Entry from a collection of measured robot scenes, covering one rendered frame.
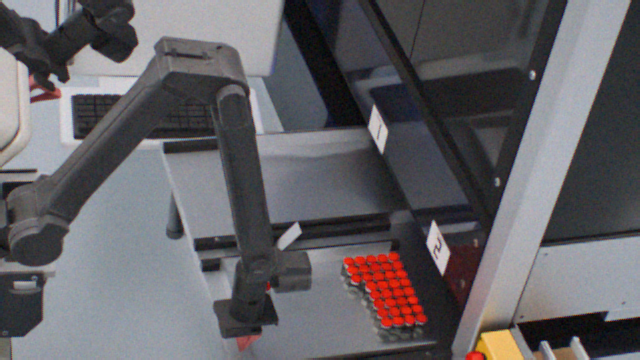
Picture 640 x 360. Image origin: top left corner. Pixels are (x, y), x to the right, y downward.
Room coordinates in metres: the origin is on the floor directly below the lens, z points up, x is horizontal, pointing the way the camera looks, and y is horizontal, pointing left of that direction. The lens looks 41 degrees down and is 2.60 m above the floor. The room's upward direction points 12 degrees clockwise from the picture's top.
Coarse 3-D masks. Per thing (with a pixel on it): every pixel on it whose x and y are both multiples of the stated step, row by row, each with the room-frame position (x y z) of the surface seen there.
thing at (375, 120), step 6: (372, 114) 2.05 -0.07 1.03; (378, 114) 2.03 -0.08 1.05; (372, 120) 2.05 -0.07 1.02; (378, 120) 2.02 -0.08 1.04; (372, 126) 2.04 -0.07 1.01; (378, 126) 2.02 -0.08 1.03; (384, 126) 2.00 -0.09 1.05; (372, 132) 2.04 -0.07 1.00; (384, 132) 1.99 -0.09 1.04; (378, 138) 2.01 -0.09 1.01; (384, 138) 1.99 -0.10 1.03; (378, 144) 2.00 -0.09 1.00; (384, 144) 1.98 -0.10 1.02
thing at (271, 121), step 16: (256, 80) 2.69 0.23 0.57; (256, 96) 2.67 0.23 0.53; (272, 112) 2.56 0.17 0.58; (272, 128) 2.54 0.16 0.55; (576, 336) 1.70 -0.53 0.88; (592, 336) 1.71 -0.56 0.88; (608, 336) 1.72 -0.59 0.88; (624, 336) 1.73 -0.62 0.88; (592, 352) 1.67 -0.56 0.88; (608, 352) 1.68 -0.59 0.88; (624, 352) 1.69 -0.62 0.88
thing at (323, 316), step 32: (320, 256) 1.75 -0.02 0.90; (352, 256) 1.78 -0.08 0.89; (320, 288) 1.69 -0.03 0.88; (288, 320) 1.59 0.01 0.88; (320, 320) 1.60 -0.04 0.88; (352, 320) 1.62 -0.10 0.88; (256, 352) 1.50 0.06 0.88; (288, 352) 1.51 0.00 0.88; (320, 352) 1.53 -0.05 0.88; (352, 352) 1.51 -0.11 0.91; (384, 352) 1.54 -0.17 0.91
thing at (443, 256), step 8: (432, 224) 1.75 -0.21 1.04; (432, 232) 1.74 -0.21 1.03; (432, 240) 1.73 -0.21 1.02; (440, 240) 1.71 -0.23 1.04; (432, 248) 1.73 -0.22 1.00; (440, 248) 1.70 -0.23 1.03; (440, 256) 1.70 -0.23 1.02; (448, 256) 1.68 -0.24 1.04; (440, 264) 1.69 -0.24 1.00; (440, 272) 1.68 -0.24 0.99
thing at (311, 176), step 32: (352, 128) 2.14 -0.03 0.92; (288, 160) 2.03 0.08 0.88; (320, 160) 2.05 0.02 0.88; (352, 160) 2.07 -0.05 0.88; (384, 160) 2.10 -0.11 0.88; (288, 192) 1.93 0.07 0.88; (320, 192) 1.95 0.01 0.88; (352, 192) 1.97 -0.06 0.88; (384, 192) 1.99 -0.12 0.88; (288, 224) 1.81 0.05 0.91; (320, 224) 1.84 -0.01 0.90
